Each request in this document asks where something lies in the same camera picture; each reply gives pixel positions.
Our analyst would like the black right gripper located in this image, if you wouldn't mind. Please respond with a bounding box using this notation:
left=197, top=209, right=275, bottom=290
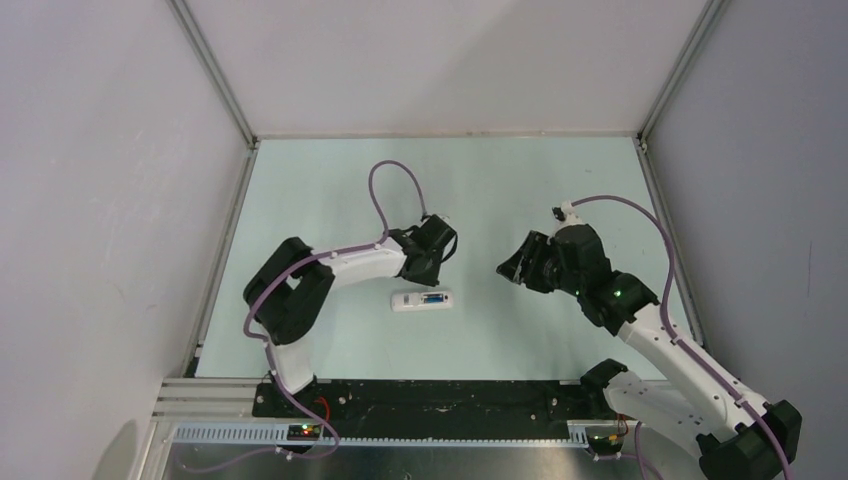
left=497, top=230, right=584, bottom=297

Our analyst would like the white remote control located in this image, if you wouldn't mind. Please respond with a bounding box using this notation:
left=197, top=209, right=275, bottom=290
left=390, top=290, right=455, bottom=313

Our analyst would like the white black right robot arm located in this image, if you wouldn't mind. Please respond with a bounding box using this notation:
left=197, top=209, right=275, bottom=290
left=496, top=224, right=802, bottom=479

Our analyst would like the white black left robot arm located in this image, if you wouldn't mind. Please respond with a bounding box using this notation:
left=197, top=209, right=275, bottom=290
left=243, top=215, right=458, bottom=417

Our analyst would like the left controller board with LEDs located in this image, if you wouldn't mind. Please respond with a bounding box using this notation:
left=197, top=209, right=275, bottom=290
left=285, top=423, right=323, bottom=442

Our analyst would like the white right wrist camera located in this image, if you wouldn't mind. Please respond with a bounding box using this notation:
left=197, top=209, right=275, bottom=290
left=551, top=201, right=585, bottom=231

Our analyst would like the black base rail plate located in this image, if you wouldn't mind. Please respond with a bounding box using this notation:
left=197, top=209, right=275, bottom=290
left=252, top=379, right=620, bottom=439

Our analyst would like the right controller board with wires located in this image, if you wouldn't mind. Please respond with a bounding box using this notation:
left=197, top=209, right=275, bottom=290
left=586, top=434, right=626, bottom=461

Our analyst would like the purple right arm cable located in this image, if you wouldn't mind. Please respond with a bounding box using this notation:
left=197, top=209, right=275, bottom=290
left=569, top=194, right=796, bottom=480

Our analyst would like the white slotted cable duct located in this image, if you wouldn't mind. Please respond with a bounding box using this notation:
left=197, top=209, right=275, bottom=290
left=171, top=422, right=588, bottom=448

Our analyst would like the aluminium frame post left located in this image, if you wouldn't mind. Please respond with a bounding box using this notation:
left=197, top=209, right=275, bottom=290
left=166, top=0, right=258, bottom=150

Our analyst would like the aluminium frame post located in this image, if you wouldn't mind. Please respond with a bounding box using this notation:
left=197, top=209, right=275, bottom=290
left=637, top=0, right=731, bottom=145
left=166, top=0, right=258, bottom=150

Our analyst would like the aluminium frame post right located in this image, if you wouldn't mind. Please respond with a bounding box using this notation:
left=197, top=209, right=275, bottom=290
left=637, top=0, right=731, bottom=145

